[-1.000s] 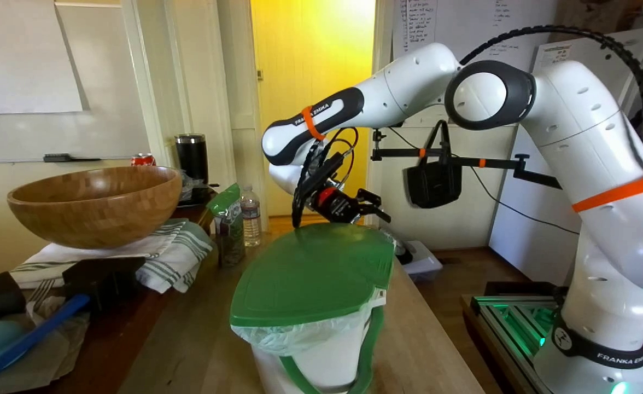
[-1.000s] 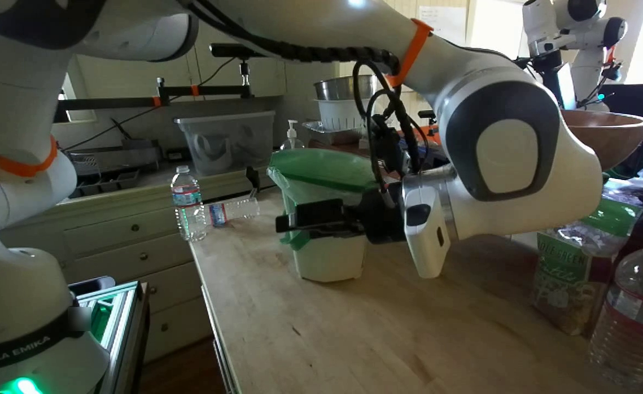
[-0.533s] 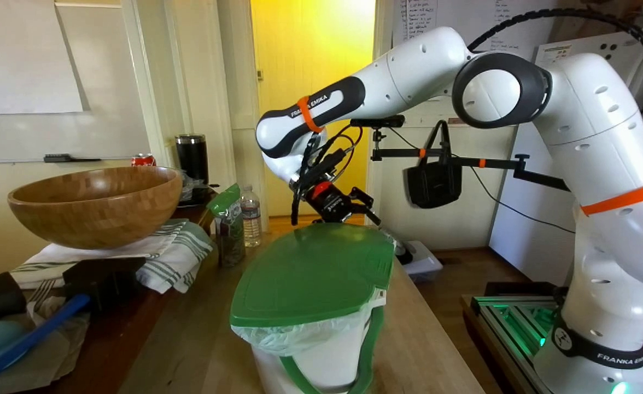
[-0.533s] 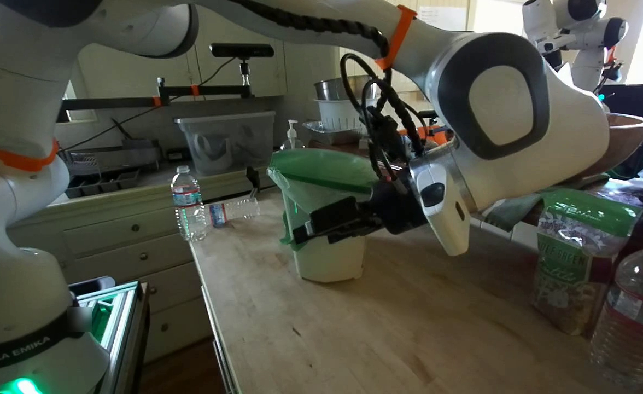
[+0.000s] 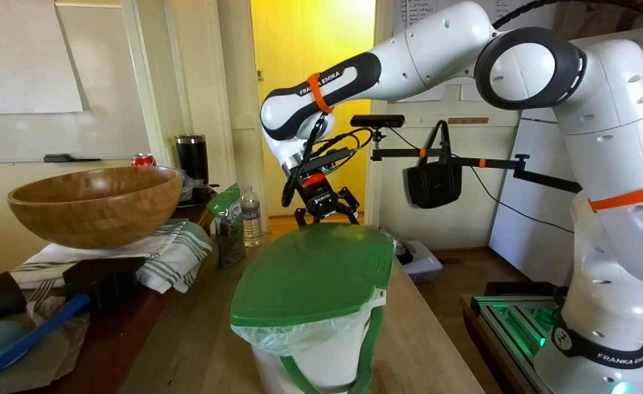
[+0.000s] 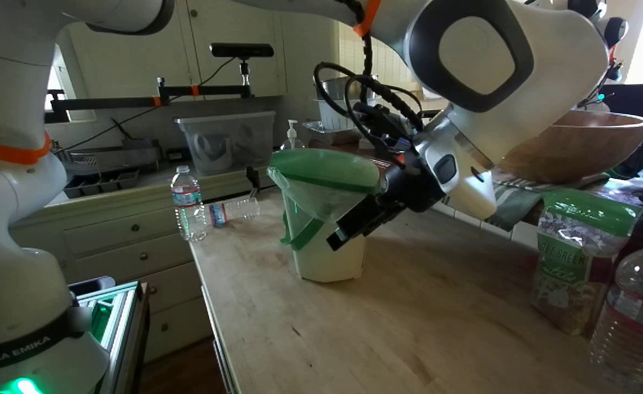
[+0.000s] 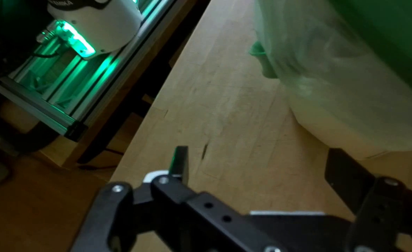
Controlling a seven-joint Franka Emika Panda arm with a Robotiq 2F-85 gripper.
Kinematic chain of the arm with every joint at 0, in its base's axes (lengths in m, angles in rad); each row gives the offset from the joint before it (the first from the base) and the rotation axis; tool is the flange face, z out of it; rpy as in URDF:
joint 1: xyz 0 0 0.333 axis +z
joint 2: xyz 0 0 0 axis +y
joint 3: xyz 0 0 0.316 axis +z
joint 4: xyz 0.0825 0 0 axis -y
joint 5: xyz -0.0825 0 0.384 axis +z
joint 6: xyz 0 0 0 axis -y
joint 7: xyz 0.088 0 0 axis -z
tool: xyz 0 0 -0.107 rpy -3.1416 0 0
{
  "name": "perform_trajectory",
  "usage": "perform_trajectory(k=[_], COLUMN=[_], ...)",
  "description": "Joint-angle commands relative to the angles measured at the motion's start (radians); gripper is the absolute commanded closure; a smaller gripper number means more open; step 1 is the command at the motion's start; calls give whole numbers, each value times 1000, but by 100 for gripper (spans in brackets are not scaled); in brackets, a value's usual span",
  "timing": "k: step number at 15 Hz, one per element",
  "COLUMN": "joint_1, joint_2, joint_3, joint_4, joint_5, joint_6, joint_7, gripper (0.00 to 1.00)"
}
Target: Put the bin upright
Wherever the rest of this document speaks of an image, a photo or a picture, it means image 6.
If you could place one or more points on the cream cabinet with drawers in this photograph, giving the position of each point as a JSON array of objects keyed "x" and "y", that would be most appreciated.
[{"x": 117, "y": 242}]

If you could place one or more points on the metal box with green light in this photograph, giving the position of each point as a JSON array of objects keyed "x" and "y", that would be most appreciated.
[{"x": 115, "y": 321}]

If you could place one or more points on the large wooden bowl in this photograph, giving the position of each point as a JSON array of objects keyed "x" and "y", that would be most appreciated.
[{"x": 591, "y": 145}]

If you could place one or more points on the clear bottle blue red label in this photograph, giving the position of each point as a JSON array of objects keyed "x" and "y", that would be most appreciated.
[{"x": 234, "y": 212}]

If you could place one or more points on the green white snack bag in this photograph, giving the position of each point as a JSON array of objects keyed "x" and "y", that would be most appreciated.
[{"x": 575, "y": 254}]

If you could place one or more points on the clear soap pump bottle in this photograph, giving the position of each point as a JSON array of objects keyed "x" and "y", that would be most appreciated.
[{"x": 289, "y": 137}]

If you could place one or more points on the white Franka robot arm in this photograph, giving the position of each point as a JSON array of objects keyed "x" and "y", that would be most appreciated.
[{"x": 15, "y": 293}]

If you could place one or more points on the black rail with orange clamps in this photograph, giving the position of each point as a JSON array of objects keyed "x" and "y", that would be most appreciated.
[{"x": 117, "y": 101}]

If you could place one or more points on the large clear water bottle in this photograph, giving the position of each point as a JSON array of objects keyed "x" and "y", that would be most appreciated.
[{"x": 634, "y": 321}]

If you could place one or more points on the striped folded paper bag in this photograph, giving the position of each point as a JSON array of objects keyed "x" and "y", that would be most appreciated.
[{"x": 521, "y": 209}]

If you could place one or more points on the small clear water bottle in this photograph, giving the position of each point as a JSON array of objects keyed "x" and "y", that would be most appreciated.
[{"x": 189, "y": 204}]

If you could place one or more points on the black camera on stand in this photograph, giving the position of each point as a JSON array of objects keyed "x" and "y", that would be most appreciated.
[{"x": 242, "y": 49}]

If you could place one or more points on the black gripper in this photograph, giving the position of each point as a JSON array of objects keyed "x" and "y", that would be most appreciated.
[{"x": 416, "y": 188}]

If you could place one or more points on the dark dish rack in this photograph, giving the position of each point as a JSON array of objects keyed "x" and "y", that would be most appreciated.
[{"x": 110, "y": 177}]

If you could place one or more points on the clear plastic storage container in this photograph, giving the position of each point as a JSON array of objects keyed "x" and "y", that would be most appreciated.
[{"x": 226, "y": 144}]

